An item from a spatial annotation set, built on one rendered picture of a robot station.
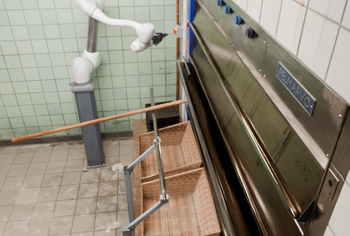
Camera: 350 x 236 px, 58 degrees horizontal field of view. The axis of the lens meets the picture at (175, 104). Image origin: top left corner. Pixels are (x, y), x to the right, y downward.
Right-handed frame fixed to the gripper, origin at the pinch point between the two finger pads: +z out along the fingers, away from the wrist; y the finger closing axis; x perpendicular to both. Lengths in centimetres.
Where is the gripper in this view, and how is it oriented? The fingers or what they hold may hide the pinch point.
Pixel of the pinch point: (164, 35)
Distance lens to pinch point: 302.5
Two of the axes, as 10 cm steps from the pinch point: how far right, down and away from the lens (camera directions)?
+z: 6.1, -4.2, 6.7
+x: 7.9, 3.2, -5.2
